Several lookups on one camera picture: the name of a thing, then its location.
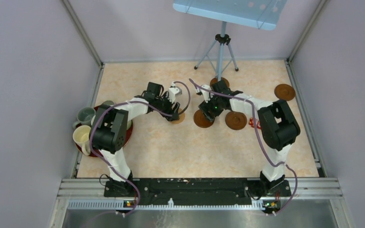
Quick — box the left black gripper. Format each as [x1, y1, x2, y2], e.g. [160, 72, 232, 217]
[154, 92, 180, 122]

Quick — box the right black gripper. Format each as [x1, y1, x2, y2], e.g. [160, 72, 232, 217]
[199, 92, 224, 122]

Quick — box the dark wooden coaster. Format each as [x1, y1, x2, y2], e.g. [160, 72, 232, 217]
[274, 84, 296, 101]
[193, 110, 214, 128]
[225, 111, 247, 131]
[210, 77, 230, 87]

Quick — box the light wooden coaster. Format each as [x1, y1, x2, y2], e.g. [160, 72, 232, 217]
[170, 113, 185, 124]

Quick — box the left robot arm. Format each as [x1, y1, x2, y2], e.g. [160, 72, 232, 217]
[89, 82, 182, 196]

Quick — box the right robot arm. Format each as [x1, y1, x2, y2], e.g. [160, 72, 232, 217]
[194, 81, 300, 196]

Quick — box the grey ribbed cup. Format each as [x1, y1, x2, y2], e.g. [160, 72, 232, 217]
[102, 100, 115, 106]

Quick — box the light green mug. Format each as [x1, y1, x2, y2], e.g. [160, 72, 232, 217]
[126, 120, 133, 130]

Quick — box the red owl figurine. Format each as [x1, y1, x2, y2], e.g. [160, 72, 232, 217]
[249, 117, 261, 129]

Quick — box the grey green mug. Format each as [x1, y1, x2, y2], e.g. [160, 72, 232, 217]
[72, 107, 96, 129]

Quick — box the red round tray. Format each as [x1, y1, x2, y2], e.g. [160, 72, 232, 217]
[74, 106, 134, 157]

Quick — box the cream mug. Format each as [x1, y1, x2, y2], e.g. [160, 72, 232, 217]
[72, 125, 91, 156]

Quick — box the blue music stand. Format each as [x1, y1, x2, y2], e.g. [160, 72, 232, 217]
[173, 0, 288, 81]

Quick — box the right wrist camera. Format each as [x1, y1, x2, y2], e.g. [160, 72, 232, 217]
[195, 85, 213, 103]

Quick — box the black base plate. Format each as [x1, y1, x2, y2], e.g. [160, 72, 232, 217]
[104, 178, 292, 206]

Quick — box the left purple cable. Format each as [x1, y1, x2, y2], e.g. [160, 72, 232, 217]
[88, 81, 192, 218]

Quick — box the aluminium frame rail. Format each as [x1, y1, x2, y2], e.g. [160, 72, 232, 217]
[50, 178, 355, 228]

